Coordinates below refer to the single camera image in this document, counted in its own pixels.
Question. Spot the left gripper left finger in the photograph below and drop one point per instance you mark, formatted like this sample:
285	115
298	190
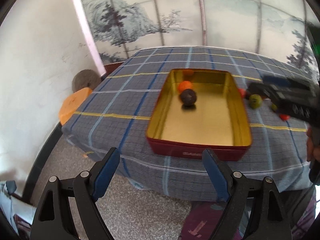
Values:
53	218

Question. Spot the orange tangerine in tin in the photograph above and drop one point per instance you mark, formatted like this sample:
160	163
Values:
184	85

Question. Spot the person right hand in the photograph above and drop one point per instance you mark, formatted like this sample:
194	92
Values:
313	152

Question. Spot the red gold toffee tin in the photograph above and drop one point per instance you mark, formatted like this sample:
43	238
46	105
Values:
218	120

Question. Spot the dark brown passion fruit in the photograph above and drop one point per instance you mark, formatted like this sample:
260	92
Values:
188	97

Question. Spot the red tomato fruit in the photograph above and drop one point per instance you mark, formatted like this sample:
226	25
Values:
242	92
284	117

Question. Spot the clutter pile on floor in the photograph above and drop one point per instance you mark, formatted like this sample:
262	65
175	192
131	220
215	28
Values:
16	215

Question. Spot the green persimmon fruit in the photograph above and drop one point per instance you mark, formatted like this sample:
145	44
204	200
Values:
273	108
255	101

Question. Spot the round grey stone disc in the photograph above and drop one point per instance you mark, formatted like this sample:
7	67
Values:
86	78

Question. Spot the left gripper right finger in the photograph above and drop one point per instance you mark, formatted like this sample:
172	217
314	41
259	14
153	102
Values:
268	219

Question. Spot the landscape painted folding screen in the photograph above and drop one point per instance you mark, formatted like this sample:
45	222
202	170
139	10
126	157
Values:
273	28

